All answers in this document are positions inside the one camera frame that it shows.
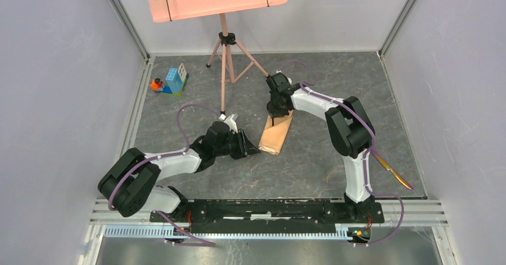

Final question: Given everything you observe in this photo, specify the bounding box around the pink music stand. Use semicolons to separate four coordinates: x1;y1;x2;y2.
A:
148;0;288;112

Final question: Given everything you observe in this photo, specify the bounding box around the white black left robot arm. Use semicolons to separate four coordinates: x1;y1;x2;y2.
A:
97;120;260;222

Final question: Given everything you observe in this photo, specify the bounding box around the orange toy figure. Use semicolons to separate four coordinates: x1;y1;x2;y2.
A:
150;78;164;92

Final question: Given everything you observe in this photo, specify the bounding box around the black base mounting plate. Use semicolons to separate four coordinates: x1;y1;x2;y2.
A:
167;199;385;234

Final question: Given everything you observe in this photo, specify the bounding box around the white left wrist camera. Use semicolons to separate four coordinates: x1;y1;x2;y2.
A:
218;113;238;133

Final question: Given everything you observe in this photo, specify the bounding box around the peach satin napkin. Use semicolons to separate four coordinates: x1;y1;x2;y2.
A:
258;111;293;155

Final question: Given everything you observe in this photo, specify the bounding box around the aluminium frame rail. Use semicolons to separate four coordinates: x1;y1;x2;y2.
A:
88;199;449;227

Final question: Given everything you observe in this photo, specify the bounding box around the gold handled utensil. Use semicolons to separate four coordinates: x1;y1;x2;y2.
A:
371;150;414;190

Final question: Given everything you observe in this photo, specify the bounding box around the colourful toy brick house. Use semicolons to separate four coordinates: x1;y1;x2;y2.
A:
161;63;189;96

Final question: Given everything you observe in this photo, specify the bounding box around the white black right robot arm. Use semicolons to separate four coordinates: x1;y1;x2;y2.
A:
266;72;376;222

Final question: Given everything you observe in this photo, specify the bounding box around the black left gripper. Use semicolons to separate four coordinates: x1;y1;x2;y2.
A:
214;128;261;160

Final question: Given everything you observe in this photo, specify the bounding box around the grey slotted cable duct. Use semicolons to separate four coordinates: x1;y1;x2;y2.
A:
103;225;370;241

